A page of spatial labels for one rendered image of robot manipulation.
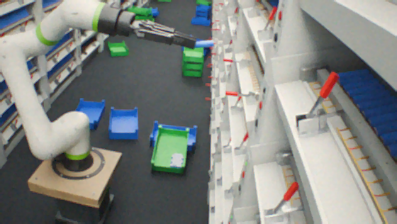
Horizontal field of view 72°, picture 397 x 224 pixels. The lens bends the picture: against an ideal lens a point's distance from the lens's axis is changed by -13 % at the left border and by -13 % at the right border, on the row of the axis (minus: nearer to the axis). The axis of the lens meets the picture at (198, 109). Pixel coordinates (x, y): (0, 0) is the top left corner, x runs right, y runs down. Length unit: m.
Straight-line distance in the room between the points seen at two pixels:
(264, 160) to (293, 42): 0.26
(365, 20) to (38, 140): 1.16
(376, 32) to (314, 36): 0.30
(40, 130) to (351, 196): 1.12
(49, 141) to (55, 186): 0.23
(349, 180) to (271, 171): 0.31
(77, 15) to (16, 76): 0.43
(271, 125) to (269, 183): 0.11
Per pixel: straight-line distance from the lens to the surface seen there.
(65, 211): 1.63
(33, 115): 1.27
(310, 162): 0.39
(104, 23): 0.94
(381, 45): 0.28
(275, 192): 0.61
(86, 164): 1.45
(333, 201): 0.35
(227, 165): 1.25
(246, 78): 1.05
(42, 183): 1.43
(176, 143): 2.06
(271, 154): 0.66
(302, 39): 0.56
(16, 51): 1.30
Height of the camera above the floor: 1.28
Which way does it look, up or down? 30 degrees down
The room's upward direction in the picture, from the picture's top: 8 degrees clockwise
